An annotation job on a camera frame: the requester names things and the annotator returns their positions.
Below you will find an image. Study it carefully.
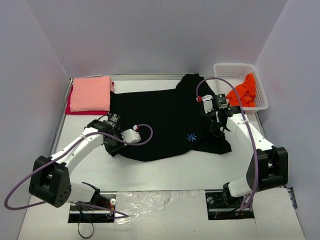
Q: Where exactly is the folded red t-shirt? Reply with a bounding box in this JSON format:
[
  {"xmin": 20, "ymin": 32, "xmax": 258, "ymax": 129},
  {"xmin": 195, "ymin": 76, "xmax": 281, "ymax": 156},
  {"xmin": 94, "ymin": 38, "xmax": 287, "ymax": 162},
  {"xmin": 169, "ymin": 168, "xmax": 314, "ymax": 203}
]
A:
[{"xmin": 64, "ymin": 79, "xmax": 116, "ymax": 116}]

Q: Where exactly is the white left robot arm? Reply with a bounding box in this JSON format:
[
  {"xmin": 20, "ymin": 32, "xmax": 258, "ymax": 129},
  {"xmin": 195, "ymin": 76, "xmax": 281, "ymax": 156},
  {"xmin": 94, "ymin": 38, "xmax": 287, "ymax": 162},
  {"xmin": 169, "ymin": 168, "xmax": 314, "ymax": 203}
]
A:
[{"xmin": 29, "ymin": 113, "xmax": 122, "ymax": 209}]

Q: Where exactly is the black t-shirt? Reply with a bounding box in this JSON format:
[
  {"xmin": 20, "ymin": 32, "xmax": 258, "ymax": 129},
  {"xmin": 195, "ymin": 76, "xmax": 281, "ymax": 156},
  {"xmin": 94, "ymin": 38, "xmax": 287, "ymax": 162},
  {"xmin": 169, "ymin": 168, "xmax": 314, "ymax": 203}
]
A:
[{"xmin": 110, "ymin": 74, "xmax": 232, "ymax": 162}]

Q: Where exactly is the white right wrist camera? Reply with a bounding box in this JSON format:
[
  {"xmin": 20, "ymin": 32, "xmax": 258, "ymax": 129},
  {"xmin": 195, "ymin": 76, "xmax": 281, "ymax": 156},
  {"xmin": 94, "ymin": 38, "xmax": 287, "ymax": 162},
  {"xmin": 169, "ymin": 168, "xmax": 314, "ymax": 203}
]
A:
[{"xmin": 196, "ymin": 94, "xmax": 214, "ymax": 115}]

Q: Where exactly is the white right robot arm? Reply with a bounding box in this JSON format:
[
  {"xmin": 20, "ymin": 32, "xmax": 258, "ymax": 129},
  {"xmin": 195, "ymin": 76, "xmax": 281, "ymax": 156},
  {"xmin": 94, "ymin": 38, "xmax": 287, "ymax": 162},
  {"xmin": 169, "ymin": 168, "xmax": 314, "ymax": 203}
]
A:
[{"xmin": 198, "ymin": 94, "xmax": 289, "ymax": 207}]

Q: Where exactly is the orange t-shirt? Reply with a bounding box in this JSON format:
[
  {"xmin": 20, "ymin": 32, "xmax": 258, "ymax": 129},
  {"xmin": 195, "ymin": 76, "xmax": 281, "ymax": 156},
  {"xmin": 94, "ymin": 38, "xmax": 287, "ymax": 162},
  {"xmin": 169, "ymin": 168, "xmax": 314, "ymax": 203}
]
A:
[{"xmin": 226, "ymin": 73, "xmax": 256, "ymax": 108}]

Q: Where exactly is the folded pink t-shirt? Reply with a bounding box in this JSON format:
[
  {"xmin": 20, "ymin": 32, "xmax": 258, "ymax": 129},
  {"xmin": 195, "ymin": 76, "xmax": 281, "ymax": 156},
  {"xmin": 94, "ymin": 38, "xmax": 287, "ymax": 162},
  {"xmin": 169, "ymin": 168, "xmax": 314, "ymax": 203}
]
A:
[{"xmin": 69, "ymin": 76, "xmax": 113, "ymax": 113}]

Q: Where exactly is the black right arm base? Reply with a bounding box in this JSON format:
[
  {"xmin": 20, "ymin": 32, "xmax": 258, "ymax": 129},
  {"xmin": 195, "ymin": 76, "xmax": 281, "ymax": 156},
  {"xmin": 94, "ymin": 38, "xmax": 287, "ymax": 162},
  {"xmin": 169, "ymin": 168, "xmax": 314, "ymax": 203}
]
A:
[{"xmin": 205, "ymin": 189, "xmax": 255, "ymax": 221}]

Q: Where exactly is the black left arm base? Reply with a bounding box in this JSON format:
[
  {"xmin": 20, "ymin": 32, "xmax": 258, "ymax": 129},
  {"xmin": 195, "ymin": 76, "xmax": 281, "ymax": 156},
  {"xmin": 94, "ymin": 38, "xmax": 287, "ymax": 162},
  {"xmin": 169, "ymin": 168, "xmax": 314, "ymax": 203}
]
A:
[{"xmin": 67, "ymin": 192, "xmax": 118, "ymax": 224}]

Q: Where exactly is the white plastic basket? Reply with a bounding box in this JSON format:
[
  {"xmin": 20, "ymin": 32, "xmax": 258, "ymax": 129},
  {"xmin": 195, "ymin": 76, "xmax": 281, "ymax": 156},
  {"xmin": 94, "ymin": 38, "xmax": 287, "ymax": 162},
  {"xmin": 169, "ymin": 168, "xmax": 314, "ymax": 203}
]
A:
[{"xmin": 213, "ymin": 63, "xmax": 269, "ymax": 114}]

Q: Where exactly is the thin black cable loop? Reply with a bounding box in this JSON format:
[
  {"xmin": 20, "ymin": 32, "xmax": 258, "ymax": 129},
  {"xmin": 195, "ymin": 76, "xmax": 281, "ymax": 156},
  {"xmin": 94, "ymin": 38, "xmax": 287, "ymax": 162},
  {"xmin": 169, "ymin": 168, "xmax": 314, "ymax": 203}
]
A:
[{"xmin": 76, "ymin": 214, "xmax": 95, "ymax": 238}]

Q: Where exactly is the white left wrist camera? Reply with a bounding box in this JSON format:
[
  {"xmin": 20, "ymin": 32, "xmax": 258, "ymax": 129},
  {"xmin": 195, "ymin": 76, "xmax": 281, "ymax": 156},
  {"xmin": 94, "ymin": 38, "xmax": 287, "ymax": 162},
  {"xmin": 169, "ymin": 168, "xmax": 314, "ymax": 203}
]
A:
[{"xmin": 120, "ymin": 125, "xmax": 141, "ymax": 144}]

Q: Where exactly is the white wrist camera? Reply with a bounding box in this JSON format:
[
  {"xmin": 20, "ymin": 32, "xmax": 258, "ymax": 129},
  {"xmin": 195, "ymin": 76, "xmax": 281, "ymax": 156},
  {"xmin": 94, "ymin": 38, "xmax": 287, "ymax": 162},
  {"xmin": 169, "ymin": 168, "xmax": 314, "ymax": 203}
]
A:
[
  {"xmin": 120, "ymin": 125, "xmax": 141, "ymax": 144},
  {"xmin": 196, "ymin": 94, "xmax": 214, "ymax": 115}
]

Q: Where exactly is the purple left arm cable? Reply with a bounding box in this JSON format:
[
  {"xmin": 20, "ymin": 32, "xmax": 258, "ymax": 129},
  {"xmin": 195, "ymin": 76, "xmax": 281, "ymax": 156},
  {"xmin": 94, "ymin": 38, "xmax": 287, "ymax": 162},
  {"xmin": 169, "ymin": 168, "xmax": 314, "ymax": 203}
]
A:
[{"xmin": 3, "ymin": 123, "xmax": 154, "ymax": 222}]

